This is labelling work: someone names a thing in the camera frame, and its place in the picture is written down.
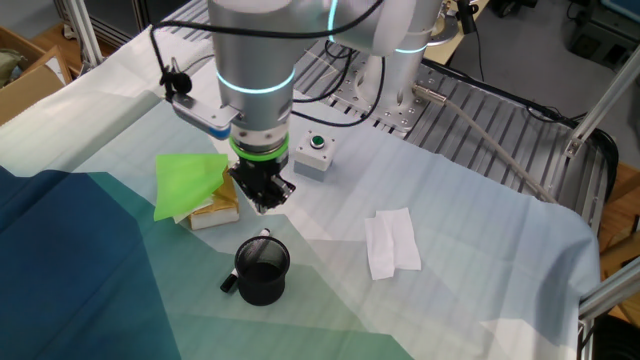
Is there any black clamp with cable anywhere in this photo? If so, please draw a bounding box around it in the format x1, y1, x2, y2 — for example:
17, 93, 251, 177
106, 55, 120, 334
453, 0, 486, 84

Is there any flat white paper napkin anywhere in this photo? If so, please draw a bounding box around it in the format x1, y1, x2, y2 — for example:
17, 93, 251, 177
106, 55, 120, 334
363, 207, 423, 281

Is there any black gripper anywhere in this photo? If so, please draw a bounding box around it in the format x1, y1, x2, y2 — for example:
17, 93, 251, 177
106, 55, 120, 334
229, 158, 297, 215

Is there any olive green bag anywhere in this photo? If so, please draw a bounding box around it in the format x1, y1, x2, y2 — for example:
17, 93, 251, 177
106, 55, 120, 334
0, 48, 25, 89

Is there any silver wrist camera bar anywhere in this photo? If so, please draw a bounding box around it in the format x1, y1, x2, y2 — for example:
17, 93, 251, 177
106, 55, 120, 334
171, 92, 241, 141

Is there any white marker pen black cap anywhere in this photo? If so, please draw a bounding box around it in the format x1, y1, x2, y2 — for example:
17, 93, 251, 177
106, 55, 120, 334
219, 227, 272, 295

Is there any blue green white tablecloth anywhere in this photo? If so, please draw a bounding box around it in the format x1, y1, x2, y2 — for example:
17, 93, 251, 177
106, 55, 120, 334
0, 24, 601, 360

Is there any brown cardboard box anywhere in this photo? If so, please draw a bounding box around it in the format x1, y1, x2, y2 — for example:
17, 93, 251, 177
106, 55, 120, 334
0, 25, 74, 126

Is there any gold tissue box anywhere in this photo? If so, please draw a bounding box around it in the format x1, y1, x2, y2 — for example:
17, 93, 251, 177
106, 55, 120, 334
187, 167, 241, 232

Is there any aluminium frame profile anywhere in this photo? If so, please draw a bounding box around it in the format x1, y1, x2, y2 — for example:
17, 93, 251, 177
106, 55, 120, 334
577, 257, 640, 360
563, 44, 640, 159

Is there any round silver stand base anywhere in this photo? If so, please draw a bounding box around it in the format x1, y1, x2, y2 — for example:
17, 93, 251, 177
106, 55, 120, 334
424, 17, 461, 49

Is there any aluminium frame post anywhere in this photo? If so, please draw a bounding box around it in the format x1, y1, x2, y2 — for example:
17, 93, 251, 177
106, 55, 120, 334
64, 0, 104, 69

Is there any green flange ring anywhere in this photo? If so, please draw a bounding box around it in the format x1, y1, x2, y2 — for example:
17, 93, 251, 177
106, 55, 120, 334
228, 132, 290, 163

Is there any light wooden desk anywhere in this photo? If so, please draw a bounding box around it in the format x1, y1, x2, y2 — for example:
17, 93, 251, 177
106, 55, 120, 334
424, 0, 491, 66

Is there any black cable bundle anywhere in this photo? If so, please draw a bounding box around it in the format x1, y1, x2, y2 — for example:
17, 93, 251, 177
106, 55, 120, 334
422, 58, 621, 204

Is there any green cloth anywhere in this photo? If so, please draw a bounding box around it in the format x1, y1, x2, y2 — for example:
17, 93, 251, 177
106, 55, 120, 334
153, 152, 230, 223

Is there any dark metal cabinet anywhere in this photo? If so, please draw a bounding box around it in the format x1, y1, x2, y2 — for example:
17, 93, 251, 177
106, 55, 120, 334
52, 0, 191, 49

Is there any grey box green push button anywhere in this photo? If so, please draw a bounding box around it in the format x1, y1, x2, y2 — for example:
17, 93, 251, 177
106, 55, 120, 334
293, 128, 337, 182

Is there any black mesh pen holder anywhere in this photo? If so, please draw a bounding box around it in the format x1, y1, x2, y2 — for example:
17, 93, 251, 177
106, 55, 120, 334
233, 235, 292, 307

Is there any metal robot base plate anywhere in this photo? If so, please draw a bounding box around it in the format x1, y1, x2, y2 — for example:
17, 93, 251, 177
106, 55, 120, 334
327, 59, 449, 135

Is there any beige cable metal connector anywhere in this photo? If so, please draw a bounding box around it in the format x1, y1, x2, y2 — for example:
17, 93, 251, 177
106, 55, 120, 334
412, 83, 559, 205

